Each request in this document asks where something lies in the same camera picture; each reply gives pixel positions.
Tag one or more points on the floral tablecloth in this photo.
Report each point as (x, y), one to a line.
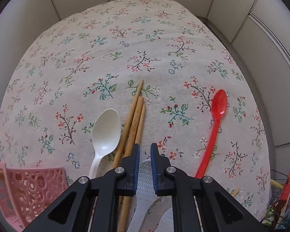
(95, 60)

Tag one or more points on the wire basket with packages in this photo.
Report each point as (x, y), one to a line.
(277, 217)

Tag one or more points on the white plastic spoon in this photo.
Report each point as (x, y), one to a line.
(105, 137)

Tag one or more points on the white rice paddle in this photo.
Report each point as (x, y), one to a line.
(166, 222)
(145, 195)

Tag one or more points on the pink utensil basket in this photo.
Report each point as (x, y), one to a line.
(25, 193)

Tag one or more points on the wooden chopstick long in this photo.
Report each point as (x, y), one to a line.
(131, 121)

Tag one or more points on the wooden chopstick short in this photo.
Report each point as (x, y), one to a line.
(126, 201)

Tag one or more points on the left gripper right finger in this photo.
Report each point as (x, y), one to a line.
(163, 173)

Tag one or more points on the red plastic spoon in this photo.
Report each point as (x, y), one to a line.
(219, 107)

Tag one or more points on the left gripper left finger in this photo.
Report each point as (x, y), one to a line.
(127, 182)

